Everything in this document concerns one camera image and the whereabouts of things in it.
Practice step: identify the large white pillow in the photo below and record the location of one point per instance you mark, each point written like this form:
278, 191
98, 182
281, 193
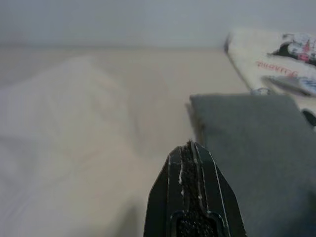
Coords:
61, 111

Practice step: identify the grey printed flat packet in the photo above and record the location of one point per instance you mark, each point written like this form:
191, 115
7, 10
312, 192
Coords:
291, 84

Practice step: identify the cream cartoon print blanket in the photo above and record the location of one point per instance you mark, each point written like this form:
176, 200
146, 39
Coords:
247, 54

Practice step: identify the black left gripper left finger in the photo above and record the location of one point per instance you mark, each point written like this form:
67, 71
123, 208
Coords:
170, 187

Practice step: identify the grey square pillow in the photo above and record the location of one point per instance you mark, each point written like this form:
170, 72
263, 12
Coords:
247, 128

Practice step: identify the cream bed sheet mattress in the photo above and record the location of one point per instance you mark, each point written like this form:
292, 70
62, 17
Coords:
160, 74

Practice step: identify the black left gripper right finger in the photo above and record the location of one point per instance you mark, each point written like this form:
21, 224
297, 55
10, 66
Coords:
217, 197

